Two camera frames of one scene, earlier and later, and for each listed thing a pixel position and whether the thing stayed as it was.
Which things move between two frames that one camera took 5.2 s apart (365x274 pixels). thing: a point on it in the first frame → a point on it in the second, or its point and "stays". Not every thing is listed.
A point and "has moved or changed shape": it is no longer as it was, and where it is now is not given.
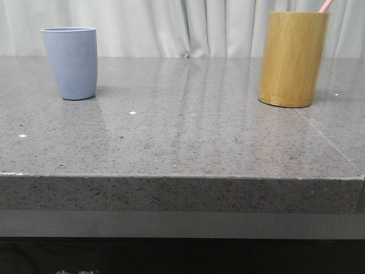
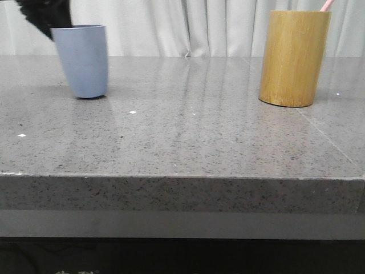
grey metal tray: [147, 242] stays
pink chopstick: [325, 5] stays
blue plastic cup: [73, 53] has moved or changed shape
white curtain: [183, 28] stays
